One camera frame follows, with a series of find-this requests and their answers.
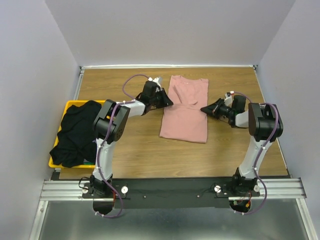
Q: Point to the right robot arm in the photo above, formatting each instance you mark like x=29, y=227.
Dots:
x=264, y=124

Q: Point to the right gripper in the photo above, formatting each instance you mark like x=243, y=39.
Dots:
x=216, y=108

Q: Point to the pink printed t-shirt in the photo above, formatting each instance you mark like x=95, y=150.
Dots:
x=184, y=120

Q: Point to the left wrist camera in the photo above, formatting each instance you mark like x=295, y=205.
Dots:
x=158, y=80

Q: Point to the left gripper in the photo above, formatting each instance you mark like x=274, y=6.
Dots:
x=161, y=98

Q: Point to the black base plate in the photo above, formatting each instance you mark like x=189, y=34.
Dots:
x=169, y=193

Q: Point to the yellow plastic bin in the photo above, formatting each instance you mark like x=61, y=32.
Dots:
x=60, y=140

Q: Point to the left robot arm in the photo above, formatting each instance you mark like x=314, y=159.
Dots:
x=109, y=126

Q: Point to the black t-shirt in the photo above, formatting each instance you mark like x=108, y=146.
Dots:
x=72, y=135

